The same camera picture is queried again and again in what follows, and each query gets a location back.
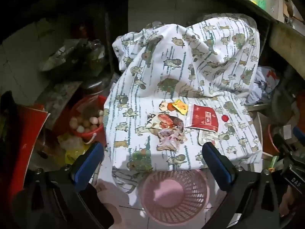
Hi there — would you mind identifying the white wooden frame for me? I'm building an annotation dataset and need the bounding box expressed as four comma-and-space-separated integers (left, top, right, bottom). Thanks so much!
248, 104, 270, 148

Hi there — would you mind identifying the dark glass jar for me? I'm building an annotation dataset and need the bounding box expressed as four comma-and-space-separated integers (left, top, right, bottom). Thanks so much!
81, 74, 120, 96

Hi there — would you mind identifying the red and white snack packet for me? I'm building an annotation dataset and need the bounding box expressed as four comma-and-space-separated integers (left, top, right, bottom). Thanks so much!
185, 104, 220, 133

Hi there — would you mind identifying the yellow candy wrapper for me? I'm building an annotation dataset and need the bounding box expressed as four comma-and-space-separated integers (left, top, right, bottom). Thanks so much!
172, 100, 189, 115

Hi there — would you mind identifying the clear plastic bag bundle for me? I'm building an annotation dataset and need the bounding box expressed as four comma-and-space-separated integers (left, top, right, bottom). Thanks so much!
39, 39, 106, 72

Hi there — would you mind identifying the red flat board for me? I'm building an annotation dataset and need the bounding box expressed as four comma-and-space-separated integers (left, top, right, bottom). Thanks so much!
10, 102, 50, 196

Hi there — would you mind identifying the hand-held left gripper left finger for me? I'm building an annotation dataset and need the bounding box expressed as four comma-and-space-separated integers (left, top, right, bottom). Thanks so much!
14, 142, 112, 229

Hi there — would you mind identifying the pile of eggs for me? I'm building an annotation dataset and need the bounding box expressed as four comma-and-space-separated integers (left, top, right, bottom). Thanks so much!
70, 110, 104, 134

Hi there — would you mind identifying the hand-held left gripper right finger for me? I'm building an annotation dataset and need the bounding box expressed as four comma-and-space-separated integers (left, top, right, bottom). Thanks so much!
202, 142, 286, 229

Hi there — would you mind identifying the green packet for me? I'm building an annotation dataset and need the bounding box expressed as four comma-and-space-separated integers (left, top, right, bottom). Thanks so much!
267, 156, 279, 172

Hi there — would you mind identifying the animal print white cloth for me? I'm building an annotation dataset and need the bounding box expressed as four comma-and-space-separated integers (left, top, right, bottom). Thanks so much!
104, 13, 264, 194

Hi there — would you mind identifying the orange plastic bucket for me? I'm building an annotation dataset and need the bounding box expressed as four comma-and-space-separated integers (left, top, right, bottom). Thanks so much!
262, 124, 280, 155

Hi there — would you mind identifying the person's foot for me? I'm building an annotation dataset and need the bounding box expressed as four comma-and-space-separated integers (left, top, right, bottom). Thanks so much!
95, 181, 122, 223

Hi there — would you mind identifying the yellow plastic bag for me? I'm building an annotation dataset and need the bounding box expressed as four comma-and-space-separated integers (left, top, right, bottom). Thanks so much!
57, 134, 91, 165

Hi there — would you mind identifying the clear wrapper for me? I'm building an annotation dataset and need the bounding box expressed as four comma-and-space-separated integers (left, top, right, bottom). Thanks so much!
156, 127, 189, 152

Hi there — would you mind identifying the blue and white plastic bag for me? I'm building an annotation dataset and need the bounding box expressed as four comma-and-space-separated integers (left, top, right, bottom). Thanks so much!
245, 67, 280, 105

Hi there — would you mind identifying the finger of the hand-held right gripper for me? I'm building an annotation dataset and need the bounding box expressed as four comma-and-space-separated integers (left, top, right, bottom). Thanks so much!
273, 126, 305, 154

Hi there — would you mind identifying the white printed packet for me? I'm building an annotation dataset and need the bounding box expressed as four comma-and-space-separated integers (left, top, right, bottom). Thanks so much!
198, 129, 218, 146

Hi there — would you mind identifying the pink plastic mesh basket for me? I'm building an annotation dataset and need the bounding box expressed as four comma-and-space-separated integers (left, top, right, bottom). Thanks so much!
139, 169, 210, 222

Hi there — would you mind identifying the red plastic bucket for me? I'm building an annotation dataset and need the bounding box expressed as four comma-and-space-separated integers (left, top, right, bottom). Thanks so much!
69, 95, 108, 145

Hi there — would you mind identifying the person's right hand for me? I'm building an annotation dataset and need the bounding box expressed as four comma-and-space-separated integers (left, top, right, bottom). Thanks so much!
279, 186, 305, 219

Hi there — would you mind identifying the red sausage wrapper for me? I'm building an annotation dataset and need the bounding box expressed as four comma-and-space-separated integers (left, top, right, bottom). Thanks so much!
146, 113, 185, 130

